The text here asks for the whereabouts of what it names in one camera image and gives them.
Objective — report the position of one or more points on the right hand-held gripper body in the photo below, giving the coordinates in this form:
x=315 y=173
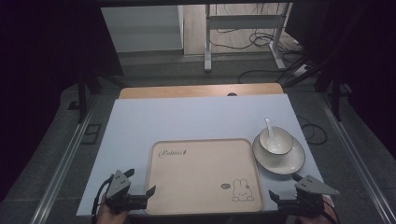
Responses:
x=311 y=186

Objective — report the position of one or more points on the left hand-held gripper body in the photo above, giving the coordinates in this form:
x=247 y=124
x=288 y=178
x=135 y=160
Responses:
x=118 y=186

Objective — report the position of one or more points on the person's left hand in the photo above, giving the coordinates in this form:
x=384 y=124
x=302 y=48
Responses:
x=110 y=217

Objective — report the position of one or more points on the person's right hand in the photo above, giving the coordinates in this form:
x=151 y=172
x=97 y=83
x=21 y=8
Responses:
x=314 y=221

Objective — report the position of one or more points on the white plate with dark rim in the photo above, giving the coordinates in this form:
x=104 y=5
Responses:
x=281 y=163

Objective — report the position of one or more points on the white bowl with dark rim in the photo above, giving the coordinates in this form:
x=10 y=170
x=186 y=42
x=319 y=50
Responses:
x=278 y=144

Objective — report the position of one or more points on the white ceramic spoon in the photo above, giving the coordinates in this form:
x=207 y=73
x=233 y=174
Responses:
x=269 y=130

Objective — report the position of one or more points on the beige tray with rabbit print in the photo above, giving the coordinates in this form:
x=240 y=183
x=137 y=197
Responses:
x=202 y=174

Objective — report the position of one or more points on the white table cover sheet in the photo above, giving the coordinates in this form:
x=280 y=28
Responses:
x=186 y=118

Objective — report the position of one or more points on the black metal stand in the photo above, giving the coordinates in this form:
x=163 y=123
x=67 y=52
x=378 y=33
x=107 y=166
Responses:
x=82 y=96
x=336 y=93

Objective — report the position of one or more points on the dark curtain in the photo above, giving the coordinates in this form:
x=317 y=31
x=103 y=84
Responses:
x=358 y=46
x=37 y=77

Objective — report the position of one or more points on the white cabinet panel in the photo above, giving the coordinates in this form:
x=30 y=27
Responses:
x=140 y=28

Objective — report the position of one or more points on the aluminium floor rail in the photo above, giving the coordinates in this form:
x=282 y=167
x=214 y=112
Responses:
x=358 y=161
x=62 y=168

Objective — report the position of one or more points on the black floor socket frame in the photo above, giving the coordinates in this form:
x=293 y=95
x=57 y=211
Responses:
x=91 y=133

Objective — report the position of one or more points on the white metal desk frame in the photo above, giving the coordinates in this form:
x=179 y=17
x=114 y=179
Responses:
x=208 y=40

